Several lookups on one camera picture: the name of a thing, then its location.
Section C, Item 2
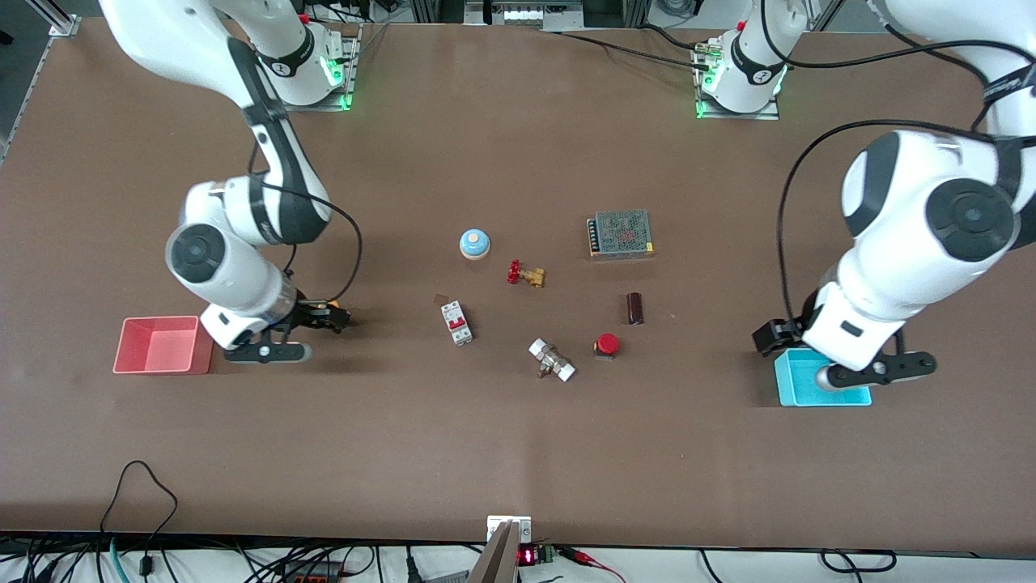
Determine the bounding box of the blue plastic bin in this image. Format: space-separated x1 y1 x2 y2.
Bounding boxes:
774 348 873 407

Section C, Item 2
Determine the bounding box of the pink plastic bin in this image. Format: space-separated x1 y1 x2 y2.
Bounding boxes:
113 316 214 376

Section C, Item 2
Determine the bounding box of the metal mesh power supply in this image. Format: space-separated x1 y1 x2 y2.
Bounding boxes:
588 209 656 261

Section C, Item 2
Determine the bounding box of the white metal fitting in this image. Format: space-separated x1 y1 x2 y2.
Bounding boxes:
529 338 577 383

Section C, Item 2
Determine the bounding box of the black orange connector box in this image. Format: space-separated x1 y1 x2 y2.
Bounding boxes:
274 559 345 583

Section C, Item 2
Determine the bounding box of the red clip lead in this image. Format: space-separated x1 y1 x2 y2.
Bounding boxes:
558 547 628 583

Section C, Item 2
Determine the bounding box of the white power strip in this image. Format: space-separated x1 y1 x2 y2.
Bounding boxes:
486 4 571 27

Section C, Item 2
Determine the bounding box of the white circuit breaker red switch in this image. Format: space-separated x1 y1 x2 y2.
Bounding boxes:
440 300 474 347

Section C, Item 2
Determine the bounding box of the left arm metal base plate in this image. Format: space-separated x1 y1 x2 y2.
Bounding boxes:
694 40 781 121

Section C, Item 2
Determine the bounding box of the black flat looped cable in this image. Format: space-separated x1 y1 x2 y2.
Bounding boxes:
820 549 898 574

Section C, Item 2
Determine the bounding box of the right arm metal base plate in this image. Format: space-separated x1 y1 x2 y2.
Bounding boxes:
269 23 362 112

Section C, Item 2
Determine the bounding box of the black looped cable with ferrite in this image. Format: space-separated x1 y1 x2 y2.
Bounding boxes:
99 460 179 577

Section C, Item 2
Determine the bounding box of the black left arm upper cable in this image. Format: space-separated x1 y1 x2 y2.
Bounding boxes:
759 0 1036 90

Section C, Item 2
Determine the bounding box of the silver camera mount bracket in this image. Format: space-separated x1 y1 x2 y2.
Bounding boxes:
486 515 533 545

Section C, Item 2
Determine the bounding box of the grey camera mount bar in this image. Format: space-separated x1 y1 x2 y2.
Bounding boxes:
468 521 520 583

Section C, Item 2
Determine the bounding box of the short black table cable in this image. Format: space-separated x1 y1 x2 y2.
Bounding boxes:
638 23 713 54

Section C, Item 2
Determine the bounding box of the long black table cable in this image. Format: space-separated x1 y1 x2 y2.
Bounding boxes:
550 29 713 72

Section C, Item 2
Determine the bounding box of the aluminium frame rail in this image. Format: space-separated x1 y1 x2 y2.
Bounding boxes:
0 0 82 163

